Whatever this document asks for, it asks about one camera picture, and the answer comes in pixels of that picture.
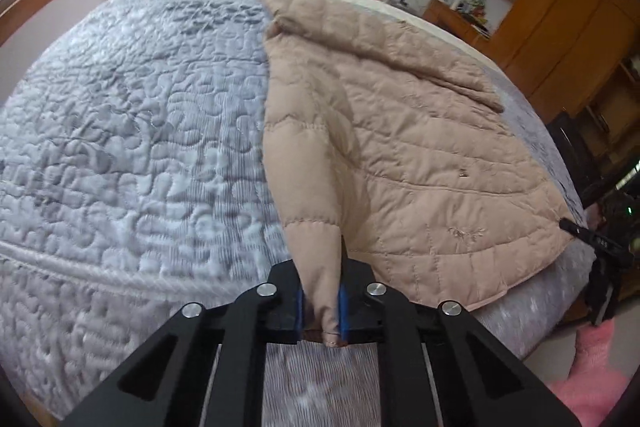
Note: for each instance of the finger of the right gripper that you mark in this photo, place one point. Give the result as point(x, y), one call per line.
point(592, 238)

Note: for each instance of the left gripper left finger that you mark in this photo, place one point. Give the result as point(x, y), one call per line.
point(204, 366)

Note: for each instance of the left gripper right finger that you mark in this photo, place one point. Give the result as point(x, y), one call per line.
point(440, 366)

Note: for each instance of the beige quilted jacket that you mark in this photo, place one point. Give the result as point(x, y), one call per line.
point(386, 144)

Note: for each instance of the pink sleeve forearm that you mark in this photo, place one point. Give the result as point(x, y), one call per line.
point(592, 387)

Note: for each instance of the dark chair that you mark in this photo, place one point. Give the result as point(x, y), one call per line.
point(578, 159)

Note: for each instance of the grey quilted bedspread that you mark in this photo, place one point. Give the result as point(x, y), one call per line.
point(133, 182)

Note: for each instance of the wooden wardrobe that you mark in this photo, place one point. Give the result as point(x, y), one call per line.
point(566, 57)

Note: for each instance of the wooden desk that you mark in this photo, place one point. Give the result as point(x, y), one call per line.
point(440, 14)

